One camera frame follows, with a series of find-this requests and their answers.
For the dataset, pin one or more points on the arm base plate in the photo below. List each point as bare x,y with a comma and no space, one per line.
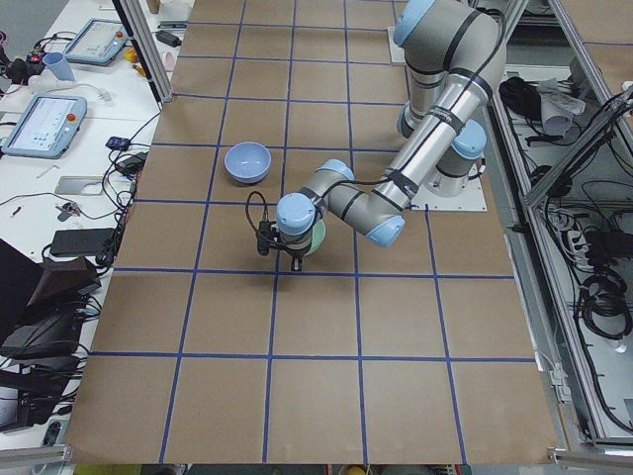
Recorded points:
439,192

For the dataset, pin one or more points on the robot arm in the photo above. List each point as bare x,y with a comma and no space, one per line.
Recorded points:
455,55

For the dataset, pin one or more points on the blue plastic cup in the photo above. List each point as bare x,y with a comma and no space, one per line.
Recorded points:
57,63

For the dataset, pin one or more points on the far teach pendant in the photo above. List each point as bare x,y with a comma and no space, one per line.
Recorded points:
97,43

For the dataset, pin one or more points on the black power adapter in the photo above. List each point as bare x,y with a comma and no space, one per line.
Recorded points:
168,39

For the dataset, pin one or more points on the teach pendant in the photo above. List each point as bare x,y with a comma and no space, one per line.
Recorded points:
97,43
47,127

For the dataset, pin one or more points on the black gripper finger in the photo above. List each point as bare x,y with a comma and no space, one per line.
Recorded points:
296,263

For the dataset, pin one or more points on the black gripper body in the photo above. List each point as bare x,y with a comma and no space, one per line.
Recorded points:
296,252

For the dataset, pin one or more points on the blue bowl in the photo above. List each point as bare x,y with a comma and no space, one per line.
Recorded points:
248,162

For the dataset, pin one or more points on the green bowl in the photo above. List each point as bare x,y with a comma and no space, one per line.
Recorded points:
318,236

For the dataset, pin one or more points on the near teach pendant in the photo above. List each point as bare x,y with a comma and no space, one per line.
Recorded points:
47,127

